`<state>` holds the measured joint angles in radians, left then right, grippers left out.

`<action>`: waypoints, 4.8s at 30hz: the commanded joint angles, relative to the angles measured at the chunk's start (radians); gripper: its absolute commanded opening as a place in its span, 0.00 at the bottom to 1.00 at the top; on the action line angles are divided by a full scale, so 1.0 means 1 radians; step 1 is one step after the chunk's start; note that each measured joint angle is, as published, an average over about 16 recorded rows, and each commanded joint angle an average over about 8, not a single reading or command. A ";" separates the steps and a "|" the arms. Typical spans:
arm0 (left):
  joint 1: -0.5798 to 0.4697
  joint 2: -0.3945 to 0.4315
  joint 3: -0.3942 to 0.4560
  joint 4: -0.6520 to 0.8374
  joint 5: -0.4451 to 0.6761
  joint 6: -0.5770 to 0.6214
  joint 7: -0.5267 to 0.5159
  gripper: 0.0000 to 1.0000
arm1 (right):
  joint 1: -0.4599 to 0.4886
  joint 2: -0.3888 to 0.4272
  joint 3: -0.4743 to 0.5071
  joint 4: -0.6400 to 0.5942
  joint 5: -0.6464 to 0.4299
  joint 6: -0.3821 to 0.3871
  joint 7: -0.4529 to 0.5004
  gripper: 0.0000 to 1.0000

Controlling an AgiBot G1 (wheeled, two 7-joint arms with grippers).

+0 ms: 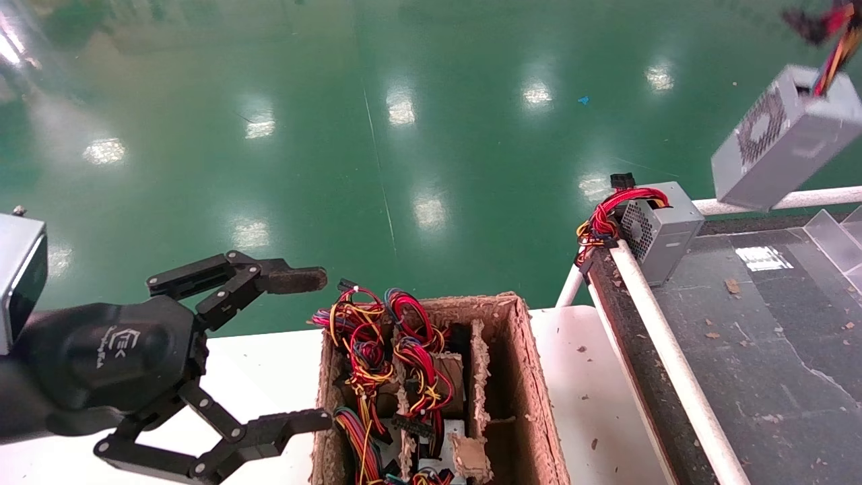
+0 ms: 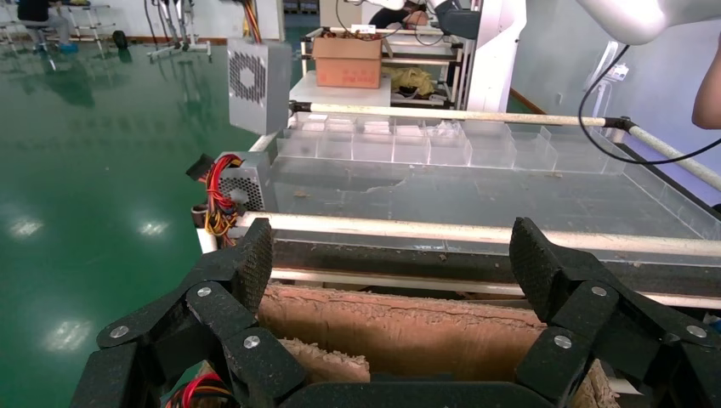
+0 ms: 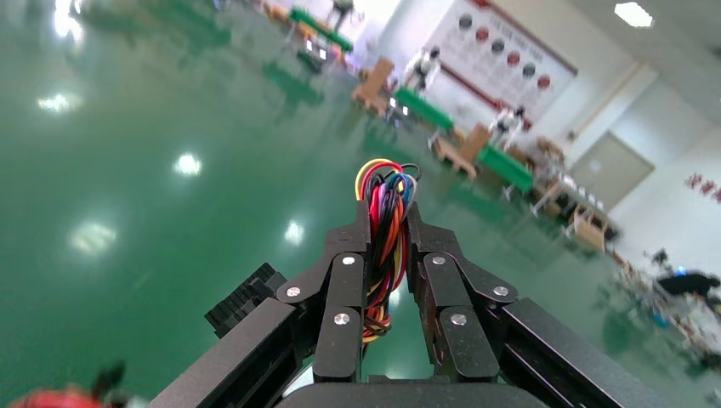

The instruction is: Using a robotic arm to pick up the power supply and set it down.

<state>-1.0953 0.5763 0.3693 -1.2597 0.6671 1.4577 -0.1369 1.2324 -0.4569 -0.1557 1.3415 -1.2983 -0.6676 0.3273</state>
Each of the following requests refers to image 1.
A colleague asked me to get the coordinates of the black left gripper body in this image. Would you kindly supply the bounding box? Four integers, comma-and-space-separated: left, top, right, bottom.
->
0, 296, 206, 445

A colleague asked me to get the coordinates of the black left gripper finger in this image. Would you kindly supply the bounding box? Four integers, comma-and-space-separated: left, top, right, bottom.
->
147, 251, 329, 331
93, 382, 334, 484

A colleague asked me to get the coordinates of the grey power supply with wires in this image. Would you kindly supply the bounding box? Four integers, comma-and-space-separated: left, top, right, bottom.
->
576, 172, 706, 287
712, 0, 862, 212

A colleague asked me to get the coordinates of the silver power supply unit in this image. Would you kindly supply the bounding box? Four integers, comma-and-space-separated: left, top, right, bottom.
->
416, 419, 467, 485

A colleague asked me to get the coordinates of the brown pulp cardboard box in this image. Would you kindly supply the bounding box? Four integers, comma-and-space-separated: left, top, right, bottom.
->
310, 291, 570, 485

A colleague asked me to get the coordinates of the white label sticker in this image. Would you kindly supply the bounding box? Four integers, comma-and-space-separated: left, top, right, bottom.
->
735, 246, 785, 271

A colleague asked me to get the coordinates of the black workbench with white pipes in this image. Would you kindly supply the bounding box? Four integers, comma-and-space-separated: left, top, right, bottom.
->
556, 185, 862, 485

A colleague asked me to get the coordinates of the clear acrylic sheet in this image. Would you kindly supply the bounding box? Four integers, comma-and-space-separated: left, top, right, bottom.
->
801, 205, 862, 290

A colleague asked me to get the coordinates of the multicolour wire bundle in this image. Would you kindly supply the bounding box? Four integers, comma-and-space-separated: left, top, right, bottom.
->
333, 406, 386, 485
384, 288, 455, 432
311, 282, 398, 445

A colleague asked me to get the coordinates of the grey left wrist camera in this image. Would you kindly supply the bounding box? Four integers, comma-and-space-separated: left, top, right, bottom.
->
0, 205, 49, 356

